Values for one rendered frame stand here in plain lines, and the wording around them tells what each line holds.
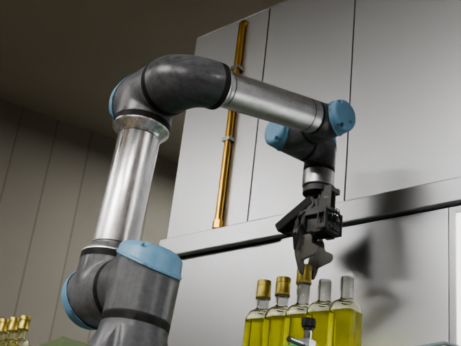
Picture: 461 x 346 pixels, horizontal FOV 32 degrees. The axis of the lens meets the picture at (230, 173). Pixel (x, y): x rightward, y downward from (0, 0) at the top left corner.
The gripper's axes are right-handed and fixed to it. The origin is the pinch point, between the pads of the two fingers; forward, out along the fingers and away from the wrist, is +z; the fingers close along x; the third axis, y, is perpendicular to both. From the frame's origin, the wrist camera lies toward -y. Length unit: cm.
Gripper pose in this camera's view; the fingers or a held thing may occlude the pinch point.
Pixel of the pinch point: (304, 271)
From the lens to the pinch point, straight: 184.6
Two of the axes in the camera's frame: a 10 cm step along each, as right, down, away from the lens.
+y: 7.6, -1.9, -6.2
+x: 6.4, 3.8, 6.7
